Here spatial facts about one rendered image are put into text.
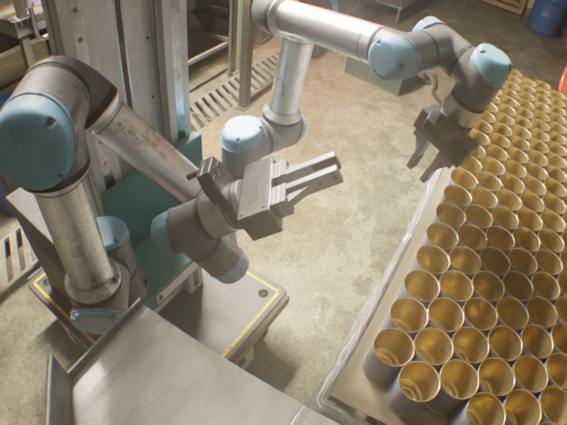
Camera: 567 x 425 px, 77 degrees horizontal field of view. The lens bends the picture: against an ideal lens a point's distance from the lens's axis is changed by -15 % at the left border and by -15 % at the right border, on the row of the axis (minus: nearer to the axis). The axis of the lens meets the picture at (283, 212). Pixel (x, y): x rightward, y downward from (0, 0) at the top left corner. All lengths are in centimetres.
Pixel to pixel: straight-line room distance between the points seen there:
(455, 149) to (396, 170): 214
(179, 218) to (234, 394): 30
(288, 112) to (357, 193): 155
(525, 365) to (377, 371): 28
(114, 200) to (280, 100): 52
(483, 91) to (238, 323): 122
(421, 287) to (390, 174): 214
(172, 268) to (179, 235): 44
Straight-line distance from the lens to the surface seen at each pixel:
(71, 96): 60
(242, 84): 326
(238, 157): 119
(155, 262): 114
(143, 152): 73
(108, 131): 71
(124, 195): 106
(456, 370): 74
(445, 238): 90
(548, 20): 820
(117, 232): 92
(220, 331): 162
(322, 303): 210
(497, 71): 76
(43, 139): 55
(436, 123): 77
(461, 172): 104
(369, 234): 245
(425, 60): 72
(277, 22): 90
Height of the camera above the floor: 174
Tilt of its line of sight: 45 degrees down
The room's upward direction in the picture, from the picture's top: 7 degrees clockwise
